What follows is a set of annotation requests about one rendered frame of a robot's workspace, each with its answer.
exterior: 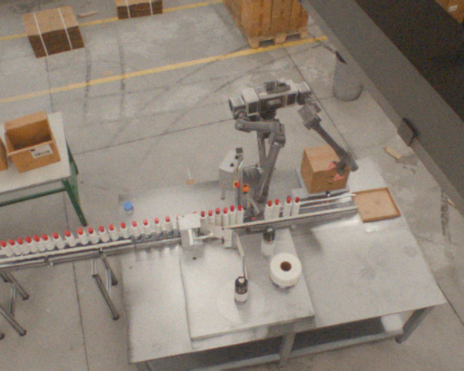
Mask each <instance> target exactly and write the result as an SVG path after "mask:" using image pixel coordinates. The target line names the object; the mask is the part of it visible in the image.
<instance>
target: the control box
mask: <svg viewBox="0 0 464 371"><path fill-rule="evenodd" d="M235 156H236V152H234V151H232V150H230V151H229V152H228V153H227V155H226V157H225V158H224V160H223V161H222V163H221V164H220V166H219V186H221V187H223V188H224V189H227V190H230V191H232V190H234V187H235V185H234V184H235V182H238V180H239V179H240V177H241V175H242V173H243V169H242V170H241V173H240V174H239V176H238V177H237V173H238V172H237V167H238V165H239V163H240V162H241V159H242V158H243V156H242V155H238V158H239V159H238V160H236V159H235ZM232 162H233V163H234V167H230V164H231V163H232Z"/></svg>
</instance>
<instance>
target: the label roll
mask: <svg viewBox="0 0 464 371"><path fill-rule="evenodd" d="M300 272H301V263H300V261H299V259H298V258H297V257H296V256H294V255H292V254H288V253H282V254H278V255H276V256H275V257H274V258H273V259H272V261H271V267H270V274H269V278H270V282H271V283H272V284H273V285H274V287H275V288H277V289H278V290H281V291H289V290H291V289H293V288H294V286H296V285H297V283H298V281H299V275H300Z"/></svg>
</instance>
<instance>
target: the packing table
mask: <svg viewBox="0 0 464 371"><path fill-rule="evenodd" d="M47 115H48V118H49V123H50V127H51V129H52V132H53V134H54V137H55V139H56V144H57V147H58V149H59V153H60V157H61V161H60V162H55V163H51V164H48V165H46V166H43V167H41V168H36V169H33V170H30V171H27V172H23V173H19V170H18V169H17V168H16V166H15V164H14V162H13V161H12V159H11V161H10V160H9V157H8V154H7V150H6V156H7V166H8V169H7V170H4V171H0V196H1V195H4V194H8V193H12V192H18V191H22V190H26V189H29V188H32V187H36V186H41V185H45V184H49V183H52V182H58V181H62V182H63V184H64V187H60V189H54V190H50V191H47V192H41V193H37V194H34V195H31V196H24V197H21V198H18V199H12V200H9V201H4V202H1V203H0V207H1V206H7V205H11V204H14V203H20V202H23V201H26V200H31V199H36V198H39V197H43V196H48V195H53V194H57V193H60V192H66V191H67V194H68V196H69V198H70V201H71V202H72V204H73V207H74V210H75V212H76V214H77V217H78V219H79V221H80V224H82V225H83V226H87V219H86V217H85V215H84V212H83V210H81V207H80V197H79V192H78V187H77V177H76V175H78V173H79V172H78V169H77V165H76V162H75V161H74V158H73V155H72V153H71V150H70V147H69V145H68V142H67V139H66V136H65V131H64V126H63V115H62V112H61V111H60V112H56V113H52V114H47ZM4 132H5V131H4V124H0V137H1V139H2V142H3V143H4V145H5V137H4ZM5 149H6V146H5ZM11 162H12V163H11ZM70 167H71V172H72V176H73V185H71V183H70V180H69V179H70V178H71V173H70ZM73 190H74V191H73ZM74 192H75V193H74Z"/></svg>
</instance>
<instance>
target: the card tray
mask: <svg viewBox="0 0 464 371"><path fill-rule="evenodd" d="M352 194H356V196H352V198H353V201H354V203H355V205H356V206H358V209H357V211H358V213H359V215H360V218H361V220H362V222H366V221H371V220H380V219H386V218H391V217H396V216H400V215H401V211H400V209H399V207H398V205H397V203H396V201H395V199H394V197H393V195H392V193H391V192H390V190H389V188H388V186H383V187H377V189H368V190H362V191H356V192H352V193H351V195H352Z"/></svg>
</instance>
